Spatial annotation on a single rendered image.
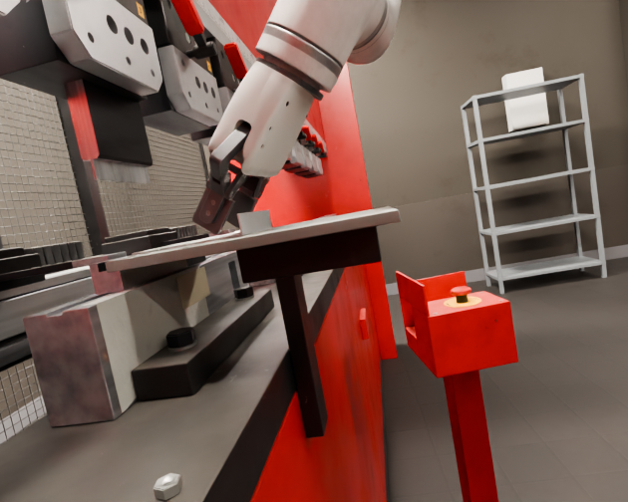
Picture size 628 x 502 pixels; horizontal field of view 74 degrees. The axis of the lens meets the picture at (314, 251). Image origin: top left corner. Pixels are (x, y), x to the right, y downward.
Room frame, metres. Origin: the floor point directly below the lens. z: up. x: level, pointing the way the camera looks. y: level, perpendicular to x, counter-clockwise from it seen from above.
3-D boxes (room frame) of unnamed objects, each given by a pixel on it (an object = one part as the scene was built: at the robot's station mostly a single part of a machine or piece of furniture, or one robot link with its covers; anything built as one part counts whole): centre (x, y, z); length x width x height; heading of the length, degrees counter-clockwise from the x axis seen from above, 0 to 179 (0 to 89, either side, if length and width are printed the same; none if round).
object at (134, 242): (0.89, 0.29, 1.01); 0.26 x 0.12 x 0.05; 81
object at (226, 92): (0.83, 0.13, 1.26); 0.15 x 0.09 x 0.17; 171
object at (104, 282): (0.50, 0.18, 0.99); 0.20 x 0.03 x 0.03; 171
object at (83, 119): (0.47, 0.19, 1.13); 0.10 x 0.02 x 0.10; 171
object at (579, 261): (3.69, -2.00, 0.85); 0.89 x 0.38 x 1.71; 84
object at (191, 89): (0.64, 0.16, 1.26); 0.15 x 0.09 x 0.17; 171
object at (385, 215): (0.44, 0.04, 1.00); 0.26 x 0.18 x 0.01; 81
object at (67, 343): (0.52, 0.18, 0.92); 0.39 x 0.06 x 0.10; 171
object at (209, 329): (0.50, 0.13, 0.89); 0.30 x 0.05 x 0.03; 171
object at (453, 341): (0.85, -0.26, 0.75); 0.20 x 0.16 x 0.18; 2
